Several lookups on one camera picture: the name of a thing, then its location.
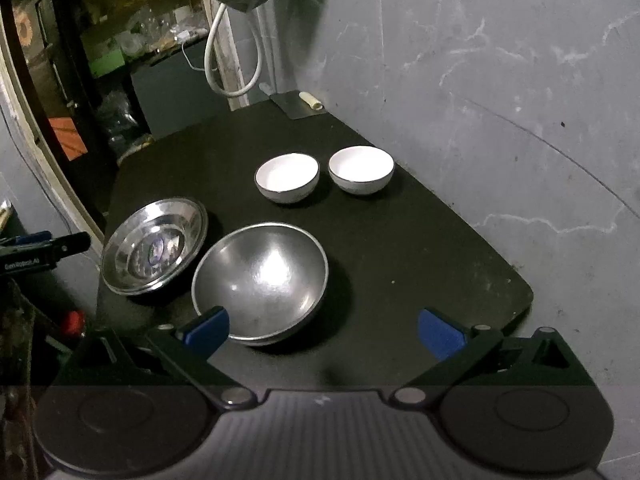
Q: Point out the large steel plate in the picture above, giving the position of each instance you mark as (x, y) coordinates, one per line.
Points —
(154, 245)

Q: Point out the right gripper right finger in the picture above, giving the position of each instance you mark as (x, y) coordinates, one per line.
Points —
(458, 350)

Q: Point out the cream plastic tube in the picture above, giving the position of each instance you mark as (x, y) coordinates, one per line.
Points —
(311, 101)

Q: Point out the orange patterned box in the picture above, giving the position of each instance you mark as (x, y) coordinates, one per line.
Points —
(68, 137)

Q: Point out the grey flat board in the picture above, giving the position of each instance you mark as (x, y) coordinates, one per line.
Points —
(293, 106)

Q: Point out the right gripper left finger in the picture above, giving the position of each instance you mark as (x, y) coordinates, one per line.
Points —
(185, 351)

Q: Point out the white ceramic bowl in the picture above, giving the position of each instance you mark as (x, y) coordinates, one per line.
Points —
(361, 169)
(287, 178)

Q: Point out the green box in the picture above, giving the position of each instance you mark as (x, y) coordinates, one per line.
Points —
(107, 63)

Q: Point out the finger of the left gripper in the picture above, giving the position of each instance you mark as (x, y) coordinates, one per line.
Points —
(48, 247)
(25, 238)

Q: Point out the deep steel bowl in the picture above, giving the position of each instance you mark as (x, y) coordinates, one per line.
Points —
(270, 278)

